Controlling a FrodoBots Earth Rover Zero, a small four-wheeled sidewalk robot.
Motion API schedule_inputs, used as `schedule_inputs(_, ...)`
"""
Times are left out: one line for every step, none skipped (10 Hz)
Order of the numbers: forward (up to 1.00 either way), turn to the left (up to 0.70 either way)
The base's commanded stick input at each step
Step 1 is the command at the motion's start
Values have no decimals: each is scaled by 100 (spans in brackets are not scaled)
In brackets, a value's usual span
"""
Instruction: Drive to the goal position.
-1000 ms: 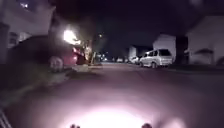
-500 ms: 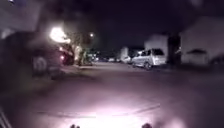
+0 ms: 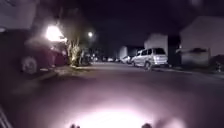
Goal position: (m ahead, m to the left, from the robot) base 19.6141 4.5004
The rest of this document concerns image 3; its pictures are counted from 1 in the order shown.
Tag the tree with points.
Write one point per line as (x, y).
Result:
(75, 46)

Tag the street lamp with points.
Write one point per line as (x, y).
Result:
(90, 34)

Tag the row of parked cars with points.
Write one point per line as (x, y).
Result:
(118, 59)

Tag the silver van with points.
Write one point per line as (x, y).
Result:
(151, 56)

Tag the pale building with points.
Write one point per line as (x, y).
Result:
(156, 41)
(200, 40)

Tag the dark red car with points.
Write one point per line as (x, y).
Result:
(36, 53)

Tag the grey asphalt road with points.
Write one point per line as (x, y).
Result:
(113, 86)

